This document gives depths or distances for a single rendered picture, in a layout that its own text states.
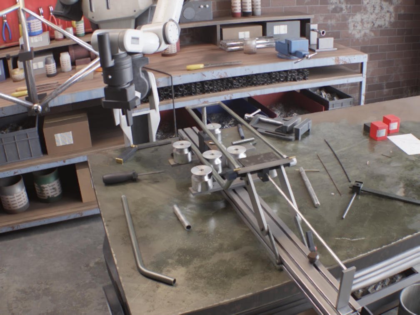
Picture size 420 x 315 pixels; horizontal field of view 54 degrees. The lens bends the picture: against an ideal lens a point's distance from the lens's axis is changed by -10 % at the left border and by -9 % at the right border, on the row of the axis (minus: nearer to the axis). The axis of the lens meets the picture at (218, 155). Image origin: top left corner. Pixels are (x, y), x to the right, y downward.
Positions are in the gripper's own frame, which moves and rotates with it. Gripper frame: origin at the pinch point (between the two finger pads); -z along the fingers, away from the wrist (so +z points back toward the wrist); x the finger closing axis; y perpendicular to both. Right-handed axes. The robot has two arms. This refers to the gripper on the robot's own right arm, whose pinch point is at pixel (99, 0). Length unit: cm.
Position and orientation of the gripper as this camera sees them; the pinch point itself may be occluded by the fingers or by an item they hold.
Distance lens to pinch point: 130.0
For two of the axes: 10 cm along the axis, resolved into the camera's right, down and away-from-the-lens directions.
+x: 9.9, -1.4, 0.9
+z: -1.2, -9.8, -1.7
